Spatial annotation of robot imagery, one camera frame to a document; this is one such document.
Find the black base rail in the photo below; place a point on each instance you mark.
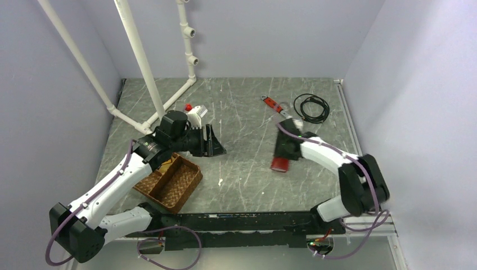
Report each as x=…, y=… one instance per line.
x=231, y=230

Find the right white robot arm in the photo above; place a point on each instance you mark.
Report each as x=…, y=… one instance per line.
x=362, y=185

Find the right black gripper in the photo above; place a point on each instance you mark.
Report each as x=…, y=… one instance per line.
x=279, y=152

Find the woven wicker basket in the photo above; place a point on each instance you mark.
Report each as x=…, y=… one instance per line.
x=172, y=184

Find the white pvc pipe frame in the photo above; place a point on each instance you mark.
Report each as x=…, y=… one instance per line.
x=126, y=16

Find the aluminium frame rail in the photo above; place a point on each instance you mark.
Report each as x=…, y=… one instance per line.
x=320, y=245

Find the red handled adjustable wrench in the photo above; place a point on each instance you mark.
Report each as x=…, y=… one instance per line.
x=279, y=109

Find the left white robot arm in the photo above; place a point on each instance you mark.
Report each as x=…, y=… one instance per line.
x=108, y=193

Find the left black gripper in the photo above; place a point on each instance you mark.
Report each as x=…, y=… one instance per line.
x=212, y=146

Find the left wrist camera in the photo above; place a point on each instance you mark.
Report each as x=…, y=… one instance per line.
x=195, y=114

